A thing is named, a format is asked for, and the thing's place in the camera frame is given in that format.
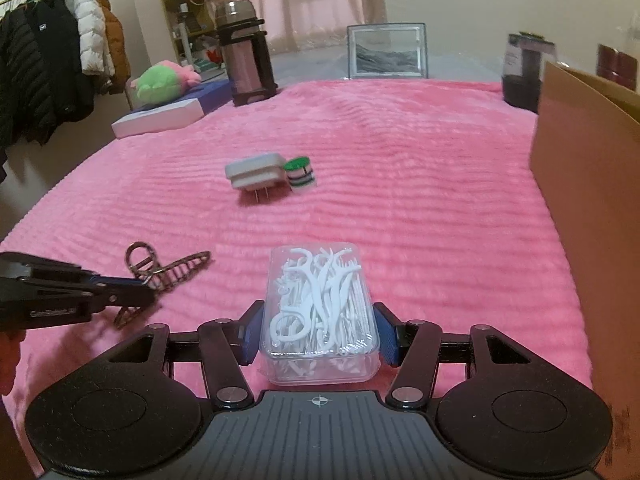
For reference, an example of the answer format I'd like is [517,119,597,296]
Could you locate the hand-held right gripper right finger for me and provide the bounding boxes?
[372,301,533,409]

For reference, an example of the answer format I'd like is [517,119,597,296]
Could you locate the clear box of floss picks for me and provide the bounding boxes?
[258,243,381,387]

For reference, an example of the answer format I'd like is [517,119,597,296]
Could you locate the dark glass jar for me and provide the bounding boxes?
[501,31,558,113]

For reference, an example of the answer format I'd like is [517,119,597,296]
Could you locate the silver picture frame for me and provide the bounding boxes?
[347,21,430,81]

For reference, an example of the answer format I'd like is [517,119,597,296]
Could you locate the maroon metal cup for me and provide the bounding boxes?
[596,43,639,93]

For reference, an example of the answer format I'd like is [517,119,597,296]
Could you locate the pink curtain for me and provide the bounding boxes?
[210,0,388,56]

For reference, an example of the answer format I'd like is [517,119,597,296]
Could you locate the pink ribbed plush blanket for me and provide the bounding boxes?
[0,79,601,480]

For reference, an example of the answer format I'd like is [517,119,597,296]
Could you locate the green and pink plush toy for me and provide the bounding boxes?
[127,60,203,108]

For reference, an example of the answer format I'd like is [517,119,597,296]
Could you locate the brown hair claw clip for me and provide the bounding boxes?
[114,242,212,331]

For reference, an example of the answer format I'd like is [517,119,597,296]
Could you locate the purple flat box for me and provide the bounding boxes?
[187,79,235,113]

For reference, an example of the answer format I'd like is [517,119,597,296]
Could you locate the small green-capped bottle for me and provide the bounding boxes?
[282,156,317,194]

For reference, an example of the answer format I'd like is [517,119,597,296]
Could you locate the person's left forearm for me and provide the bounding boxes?
[0,330,23,398]

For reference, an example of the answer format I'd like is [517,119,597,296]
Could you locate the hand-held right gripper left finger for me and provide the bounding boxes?
[107,300,266,409]

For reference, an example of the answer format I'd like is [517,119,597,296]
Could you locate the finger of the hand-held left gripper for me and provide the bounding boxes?
[75,266,152,292]
[82,287,157,315]

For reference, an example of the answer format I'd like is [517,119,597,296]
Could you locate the black puffer jacket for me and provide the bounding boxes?
[0,2,61,150]
[25,0,96,126]

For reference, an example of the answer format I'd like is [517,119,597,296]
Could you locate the white two-pin charger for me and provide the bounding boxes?
[224,152,287,206]

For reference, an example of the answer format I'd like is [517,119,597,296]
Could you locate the brown puffer jacket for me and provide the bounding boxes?
[77,0,132,95]

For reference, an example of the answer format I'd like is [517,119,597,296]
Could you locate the white puffer jacket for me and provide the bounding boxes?
[62,0,108,77]

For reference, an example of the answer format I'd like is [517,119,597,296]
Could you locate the white flat box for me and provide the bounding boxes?
[111,99,203,139]

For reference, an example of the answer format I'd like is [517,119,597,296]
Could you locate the brown cardboard box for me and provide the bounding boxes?
[529,60,640,480]

